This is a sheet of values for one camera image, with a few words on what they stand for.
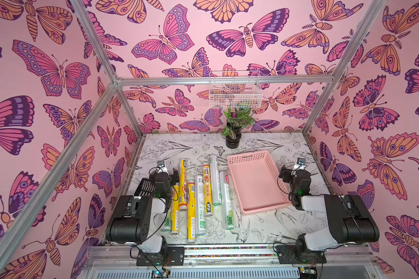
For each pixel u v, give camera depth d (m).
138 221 0.45
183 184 0.92
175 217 0.81
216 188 0.90
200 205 0.84
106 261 0.75
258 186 1.00
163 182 0.72
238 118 0.94
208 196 0.89
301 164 0.78
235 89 0.95
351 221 0.45
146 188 0.95
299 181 0.71
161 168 0.79
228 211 0.82
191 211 0.83
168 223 0.80
